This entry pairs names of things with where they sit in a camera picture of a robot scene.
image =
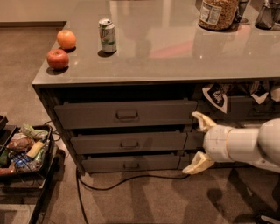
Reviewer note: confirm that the grey bottom left drawer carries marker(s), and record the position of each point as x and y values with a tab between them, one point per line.
130	163

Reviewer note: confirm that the dark glass container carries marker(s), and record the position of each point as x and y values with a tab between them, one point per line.
269	15

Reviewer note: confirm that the grey bottom right drawer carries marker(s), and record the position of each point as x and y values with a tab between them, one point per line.
185	160

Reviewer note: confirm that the grey cabinet with countertop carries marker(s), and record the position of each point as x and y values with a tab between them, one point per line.
161	54

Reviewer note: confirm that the black tray of snacks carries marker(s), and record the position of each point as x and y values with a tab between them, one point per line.
25	151

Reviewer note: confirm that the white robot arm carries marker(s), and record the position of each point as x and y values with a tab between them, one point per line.
259	147

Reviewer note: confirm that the green white soda can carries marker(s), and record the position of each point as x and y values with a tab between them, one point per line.
107	35

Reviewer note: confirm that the grey middle left drawer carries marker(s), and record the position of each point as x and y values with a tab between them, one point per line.
135	142

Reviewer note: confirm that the dark stemmed object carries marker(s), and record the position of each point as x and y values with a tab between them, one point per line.
241	7

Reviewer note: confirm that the grey top right drawer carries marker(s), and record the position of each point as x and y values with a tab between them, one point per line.
241	109

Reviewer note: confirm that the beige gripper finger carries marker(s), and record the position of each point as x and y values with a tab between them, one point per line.
200	162
205	122

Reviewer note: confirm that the grey top left drawer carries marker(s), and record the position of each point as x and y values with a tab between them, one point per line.
124	114

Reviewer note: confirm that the red apple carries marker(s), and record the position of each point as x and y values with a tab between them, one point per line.
57	59

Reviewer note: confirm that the orange fruit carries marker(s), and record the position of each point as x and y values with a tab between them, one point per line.
66	39

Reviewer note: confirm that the black white snack bag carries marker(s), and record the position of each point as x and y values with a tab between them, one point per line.
216	96

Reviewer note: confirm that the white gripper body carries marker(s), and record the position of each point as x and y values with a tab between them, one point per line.
215	142

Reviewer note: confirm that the large clear snack jar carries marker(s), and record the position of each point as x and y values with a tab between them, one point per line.
217	15

